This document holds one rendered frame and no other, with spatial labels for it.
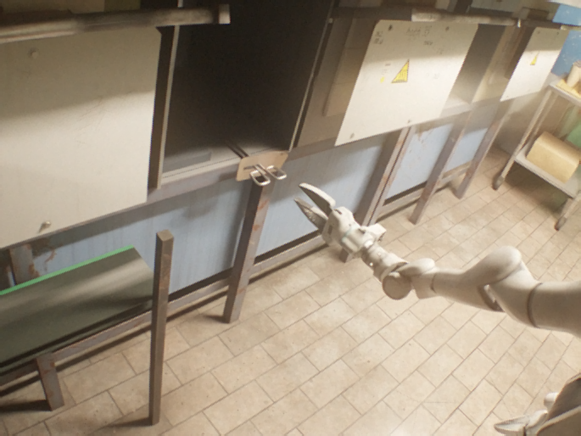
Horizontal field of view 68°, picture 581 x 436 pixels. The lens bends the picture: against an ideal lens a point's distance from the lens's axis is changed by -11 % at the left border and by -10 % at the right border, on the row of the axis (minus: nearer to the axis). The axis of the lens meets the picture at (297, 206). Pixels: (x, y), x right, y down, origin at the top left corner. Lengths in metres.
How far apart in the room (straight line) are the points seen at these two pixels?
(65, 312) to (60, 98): 0.54
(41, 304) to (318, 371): 1.18
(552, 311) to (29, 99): 0.87
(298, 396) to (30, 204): 1.31
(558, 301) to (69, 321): 0.98
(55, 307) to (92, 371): 0.72
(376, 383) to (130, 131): 1.49
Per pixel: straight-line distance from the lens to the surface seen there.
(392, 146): 2.06
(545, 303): 0.77
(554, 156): 3.69
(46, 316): 1.18
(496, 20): 1.63
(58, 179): 0.93
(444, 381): 2.22
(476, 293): 0.92
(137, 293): 1.21
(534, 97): 4.36
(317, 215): 1.27
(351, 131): 1.44
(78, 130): 0.89
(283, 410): 1.86
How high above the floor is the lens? 1.61
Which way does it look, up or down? 37 degrees down
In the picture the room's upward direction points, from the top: 18 degrees clockwise
